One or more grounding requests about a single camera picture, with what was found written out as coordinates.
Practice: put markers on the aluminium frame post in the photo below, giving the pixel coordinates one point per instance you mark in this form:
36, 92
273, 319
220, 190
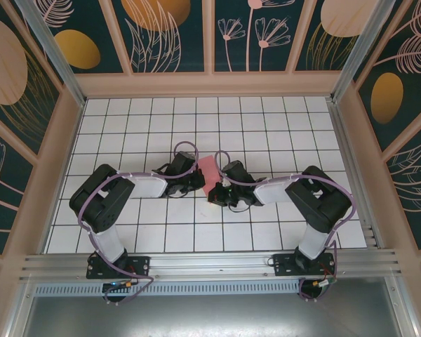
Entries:
365, 52
49, 52

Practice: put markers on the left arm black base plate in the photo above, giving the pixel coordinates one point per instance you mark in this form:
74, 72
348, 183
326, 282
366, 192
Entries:
140, 265

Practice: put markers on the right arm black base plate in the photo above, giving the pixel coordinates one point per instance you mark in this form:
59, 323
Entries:
284, 263

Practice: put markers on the long aluminium mounting rail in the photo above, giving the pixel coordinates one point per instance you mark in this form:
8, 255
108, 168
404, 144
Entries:
210, 263

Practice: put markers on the aluminium side rail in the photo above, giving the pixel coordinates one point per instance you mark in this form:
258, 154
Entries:
354, 175

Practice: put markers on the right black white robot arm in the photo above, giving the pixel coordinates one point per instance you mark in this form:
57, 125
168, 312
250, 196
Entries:
322, 203

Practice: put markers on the grey metal sheet panel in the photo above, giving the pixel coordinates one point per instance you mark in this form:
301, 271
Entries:
210, 319

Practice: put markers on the pink paper sheet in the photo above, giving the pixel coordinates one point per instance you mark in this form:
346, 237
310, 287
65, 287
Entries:
208, 172

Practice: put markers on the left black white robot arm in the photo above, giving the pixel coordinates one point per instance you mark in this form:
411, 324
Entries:
98, 203

